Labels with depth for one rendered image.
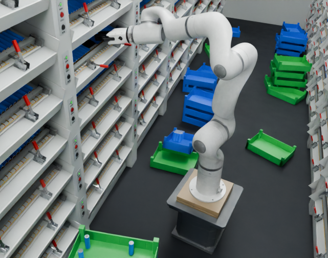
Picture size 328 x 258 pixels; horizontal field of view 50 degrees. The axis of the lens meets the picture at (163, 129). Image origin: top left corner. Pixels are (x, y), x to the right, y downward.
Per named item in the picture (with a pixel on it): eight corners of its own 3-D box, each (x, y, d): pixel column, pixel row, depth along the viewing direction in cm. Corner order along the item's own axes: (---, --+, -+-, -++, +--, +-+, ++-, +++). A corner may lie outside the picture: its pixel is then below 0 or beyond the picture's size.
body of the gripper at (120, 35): (129, 46, 159) (107, 47, 163) (137, 39, 167) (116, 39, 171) (126, 30, 156) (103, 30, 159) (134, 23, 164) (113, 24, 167)
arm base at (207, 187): (231, 185, 186) (236, 158, 174) (215, 208, 173) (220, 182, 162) (199, 170, 194) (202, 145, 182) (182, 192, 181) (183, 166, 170)
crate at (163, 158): (198, 159, 253) (200, 150, 248) (192, 177, 237) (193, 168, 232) (158, 149, 259) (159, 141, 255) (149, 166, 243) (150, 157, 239)
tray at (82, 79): (130, 44, 191) (135, 29, 185) (73, 97, 143) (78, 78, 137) (97, 27, 191) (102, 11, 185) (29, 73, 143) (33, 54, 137)
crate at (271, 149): (293, 154, 264) (297, 146, 259) (281, 167, 251) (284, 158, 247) (258, 136, 280) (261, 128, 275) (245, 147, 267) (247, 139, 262)
